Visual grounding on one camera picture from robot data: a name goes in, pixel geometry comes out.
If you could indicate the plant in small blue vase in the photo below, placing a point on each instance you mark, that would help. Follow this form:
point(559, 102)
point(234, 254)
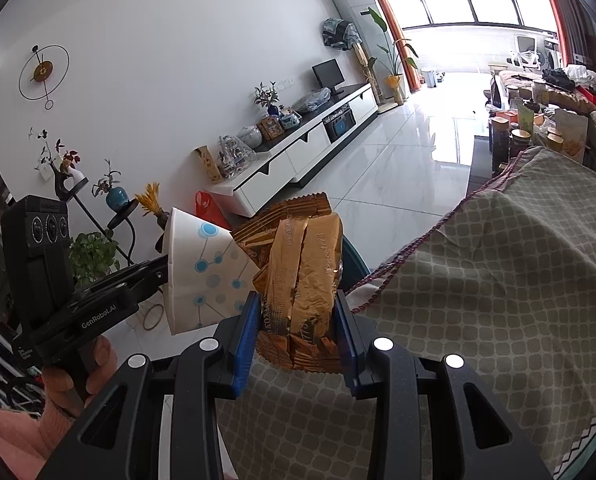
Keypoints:
point(267, 97)

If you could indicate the green leafy potted plant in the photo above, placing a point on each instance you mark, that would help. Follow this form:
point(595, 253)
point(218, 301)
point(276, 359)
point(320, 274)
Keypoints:
point(93, 255)

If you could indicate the clear plastic bag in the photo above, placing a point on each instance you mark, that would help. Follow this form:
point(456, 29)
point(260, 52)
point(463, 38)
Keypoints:
point(313, 100)

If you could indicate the tall plant in yellow pot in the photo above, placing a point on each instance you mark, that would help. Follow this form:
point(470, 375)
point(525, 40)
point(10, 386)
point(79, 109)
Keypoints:
point(394, 85)

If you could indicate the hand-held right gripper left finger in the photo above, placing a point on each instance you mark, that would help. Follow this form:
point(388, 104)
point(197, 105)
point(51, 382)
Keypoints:
point(245, 350)

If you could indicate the green grey patterned tablecloth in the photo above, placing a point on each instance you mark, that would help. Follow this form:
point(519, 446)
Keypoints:
point(503, 285)

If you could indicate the blue white ceramic pot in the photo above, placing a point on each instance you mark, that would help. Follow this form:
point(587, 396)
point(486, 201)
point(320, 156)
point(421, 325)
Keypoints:
point(289, 119)

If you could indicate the white black TV cabinet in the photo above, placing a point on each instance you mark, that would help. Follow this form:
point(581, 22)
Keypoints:
point(278, 160)

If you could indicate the yellow wheat stalks in vase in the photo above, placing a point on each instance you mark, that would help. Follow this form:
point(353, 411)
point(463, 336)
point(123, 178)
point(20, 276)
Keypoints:
point(153, 200)

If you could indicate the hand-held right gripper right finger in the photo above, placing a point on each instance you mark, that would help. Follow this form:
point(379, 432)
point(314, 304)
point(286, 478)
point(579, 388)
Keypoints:
point(348, 355)

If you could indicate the wooden picture frame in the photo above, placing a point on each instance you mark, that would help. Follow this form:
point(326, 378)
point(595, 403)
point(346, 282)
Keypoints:
point(270, 129)

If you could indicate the small white waste bin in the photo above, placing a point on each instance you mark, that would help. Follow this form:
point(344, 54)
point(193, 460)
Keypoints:
point(432, 79)

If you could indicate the black metal plant stand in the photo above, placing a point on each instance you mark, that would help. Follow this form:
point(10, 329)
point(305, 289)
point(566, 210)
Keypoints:
point(80, 205)

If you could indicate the white ceramic jar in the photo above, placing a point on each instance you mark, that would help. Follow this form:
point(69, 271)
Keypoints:
point(250, 137)

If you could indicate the white office chair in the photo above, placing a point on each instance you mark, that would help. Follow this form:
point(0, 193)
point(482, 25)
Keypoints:
point(525, 52)

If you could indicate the plant in teal vase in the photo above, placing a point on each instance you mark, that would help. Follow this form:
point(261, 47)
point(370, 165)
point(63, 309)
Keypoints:
point(114, 199)

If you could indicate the red plastic bag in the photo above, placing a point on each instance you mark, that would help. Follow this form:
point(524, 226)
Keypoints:
point(213, 210)

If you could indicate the white blue-dotted paper cup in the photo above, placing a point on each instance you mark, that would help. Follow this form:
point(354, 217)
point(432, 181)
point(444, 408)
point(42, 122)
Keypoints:
point(203, 270)

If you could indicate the dark coffee table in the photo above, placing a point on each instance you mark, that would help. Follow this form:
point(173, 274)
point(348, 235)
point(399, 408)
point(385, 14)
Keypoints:
point(483, 160)

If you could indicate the round wall clock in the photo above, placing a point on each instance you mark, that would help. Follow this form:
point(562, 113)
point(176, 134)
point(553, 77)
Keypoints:
point(43, 71)

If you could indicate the yellow cardboard box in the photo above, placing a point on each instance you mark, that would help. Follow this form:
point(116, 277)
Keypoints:
point(209, 165)

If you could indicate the kraft paper bag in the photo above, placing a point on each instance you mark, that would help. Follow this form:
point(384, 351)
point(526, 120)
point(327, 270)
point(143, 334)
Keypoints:
point(570, 135)

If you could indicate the person's left forearm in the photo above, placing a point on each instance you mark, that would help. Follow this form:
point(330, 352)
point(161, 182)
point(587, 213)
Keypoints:
point(13, 445)

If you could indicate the pile of clothing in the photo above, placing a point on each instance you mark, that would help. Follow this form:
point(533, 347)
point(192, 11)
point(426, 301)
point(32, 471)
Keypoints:
point(573, 77)

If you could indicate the white vase with twigs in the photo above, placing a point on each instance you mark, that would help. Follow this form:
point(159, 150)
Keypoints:
point(73, 175)

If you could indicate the black monitor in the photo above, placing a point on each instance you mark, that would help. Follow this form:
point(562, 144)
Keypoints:
point(328, 74)

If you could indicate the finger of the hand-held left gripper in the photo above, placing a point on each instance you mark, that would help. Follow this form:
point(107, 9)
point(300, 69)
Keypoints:
point(148, 277)

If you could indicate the orange curtain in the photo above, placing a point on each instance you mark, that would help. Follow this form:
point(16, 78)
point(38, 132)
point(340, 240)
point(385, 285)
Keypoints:
point(393, 10)
point(553, 10)

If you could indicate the group of glass jars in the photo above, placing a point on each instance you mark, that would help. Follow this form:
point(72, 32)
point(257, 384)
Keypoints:
point(520, 137)

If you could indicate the person's left hand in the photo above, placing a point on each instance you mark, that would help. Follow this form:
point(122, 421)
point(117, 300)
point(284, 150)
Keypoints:
point(55, 385)

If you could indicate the glass ornament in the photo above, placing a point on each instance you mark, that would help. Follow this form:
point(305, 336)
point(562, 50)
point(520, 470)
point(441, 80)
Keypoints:
point(235, 157)

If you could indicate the teal trash bin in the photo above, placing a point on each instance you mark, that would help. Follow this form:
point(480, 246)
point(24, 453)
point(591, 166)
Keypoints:
point(355, 265)

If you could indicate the white standing air conditioner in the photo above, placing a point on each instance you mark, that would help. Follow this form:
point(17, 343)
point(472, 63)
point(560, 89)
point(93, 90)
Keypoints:
point(353, 5)

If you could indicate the cloth covered standing fan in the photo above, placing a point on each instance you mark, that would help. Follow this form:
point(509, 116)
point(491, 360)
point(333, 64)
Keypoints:
point(340, 35)

